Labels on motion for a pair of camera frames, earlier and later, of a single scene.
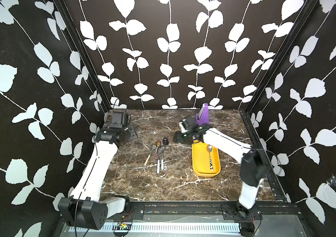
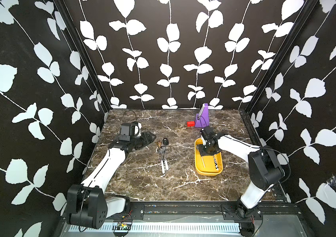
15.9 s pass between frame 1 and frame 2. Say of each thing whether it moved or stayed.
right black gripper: moved
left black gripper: moved
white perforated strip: stayed
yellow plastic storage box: stayed
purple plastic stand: stayed
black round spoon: stayed
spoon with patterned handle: moved
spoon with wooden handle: moved
